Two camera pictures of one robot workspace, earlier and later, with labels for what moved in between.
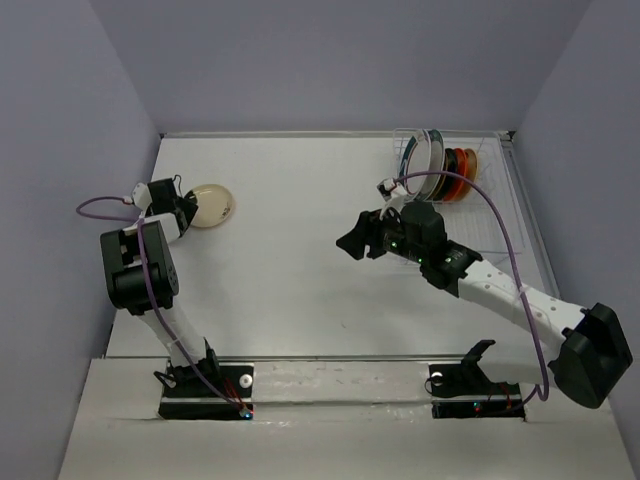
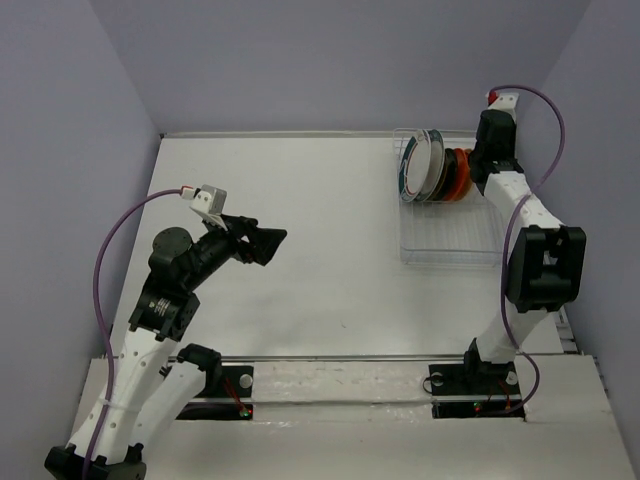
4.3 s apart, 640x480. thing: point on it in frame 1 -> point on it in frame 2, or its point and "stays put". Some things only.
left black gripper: x=188 y=209 -> x=263 y=242
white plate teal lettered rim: x=438 y=163 stays put
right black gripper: x=367 y=231 -> x=512 y=153
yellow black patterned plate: x=447 y=182 stays put
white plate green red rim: x=416 y=158 stays put
